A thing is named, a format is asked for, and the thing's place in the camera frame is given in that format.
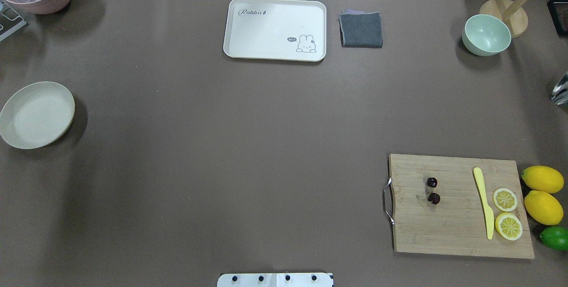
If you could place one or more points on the cream round plate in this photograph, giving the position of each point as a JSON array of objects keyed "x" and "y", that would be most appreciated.
[{"x": 37, "y": 115}]

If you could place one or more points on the metal scoop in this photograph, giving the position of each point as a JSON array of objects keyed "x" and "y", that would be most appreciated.
[{"x": 559, "y": 94}]

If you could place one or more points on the cream rabbit tray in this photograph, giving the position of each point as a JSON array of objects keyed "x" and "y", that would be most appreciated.
[{"x": 292, "y": 30}]

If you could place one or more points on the lemon slice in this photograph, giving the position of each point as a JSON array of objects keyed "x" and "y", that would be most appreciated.
[
  {"x": 506, "y": 200},
  {"x": 508, "y": 226}
]

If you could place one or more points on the dark square box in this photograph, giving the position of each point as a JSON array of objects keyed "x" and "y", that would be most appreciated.
[{"x": 558, "y": 10}]

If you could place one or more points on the yellow plastic knife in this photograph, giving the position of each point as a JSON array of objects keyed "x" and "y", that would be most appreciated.
[{"x": 487, "y": 210}]

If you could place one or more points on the mint green bowl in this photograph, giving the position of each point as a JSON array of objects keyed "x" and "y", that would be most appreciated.
[{"x": 485, "y": 35}]

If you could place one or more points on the grey folded cloth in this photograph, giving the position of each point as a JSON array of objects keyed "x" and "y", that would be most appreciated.
[{"x": 361, "y": 29}]

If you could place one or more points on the white cup rack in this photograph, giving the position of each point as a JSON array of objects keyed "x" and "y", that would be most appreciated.
[{"x": 10, "y": 20}]

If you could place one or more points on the wooden mug tree stand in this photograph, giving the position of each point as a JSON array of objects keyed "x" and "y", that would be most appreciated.
[{"x": 509, "y": 12}]

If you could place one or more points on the dark red cherry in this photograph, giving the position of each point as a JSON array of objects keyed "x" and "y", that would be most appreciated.
[
  {"x": 434, "y": 198},
  {"x": 432, "y": 182}
]

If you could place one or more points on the green lime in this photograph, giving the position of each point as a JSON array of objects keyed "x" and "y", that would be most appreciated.
[{"x": 555, "y": 237}]

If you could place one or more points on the bamboo cutting board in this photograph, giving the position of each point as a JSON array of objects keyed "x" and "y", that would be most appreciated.
[{"x": 456, "y": 225}]

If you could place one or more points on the whole yellow lemon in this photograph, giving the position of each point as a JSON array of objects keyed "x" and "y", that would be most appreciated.
[
  {"x": 543, "y": 208},
  {"x": 543, "y": 178}
]

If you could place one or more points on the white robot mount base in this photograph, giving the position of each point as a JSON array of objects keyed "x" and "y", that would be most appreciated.
[{"x": 294, "y": 279}]

